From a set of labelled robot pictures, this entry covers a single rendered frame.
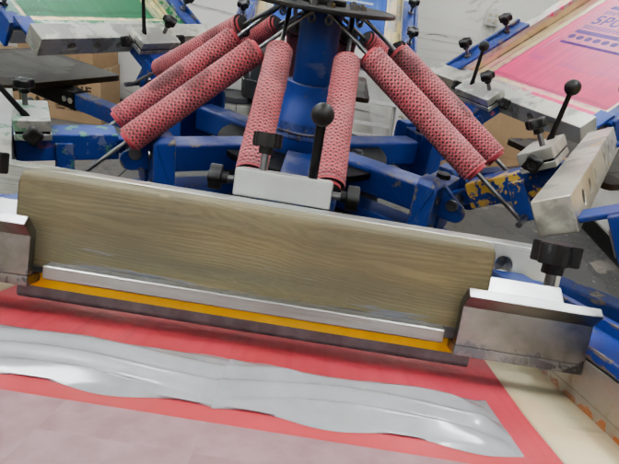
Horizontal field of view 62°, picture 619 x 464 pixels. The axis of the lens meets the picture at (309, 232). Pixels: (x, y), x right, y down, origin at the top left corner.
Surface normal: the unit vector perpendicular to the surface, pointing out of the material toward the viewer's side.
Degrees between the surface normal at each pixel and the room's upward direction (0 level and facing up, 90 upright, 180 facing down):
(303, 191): 71
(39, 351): 14
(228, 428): 19
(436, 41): 90
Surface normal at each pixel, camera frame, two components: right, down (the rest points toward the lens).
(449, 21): -0.07, 0.45
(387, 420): 0.11, -0.67
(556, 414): 0.16, -0.98
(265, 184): -0.01, 0.14
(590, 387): -0.99, -0.16
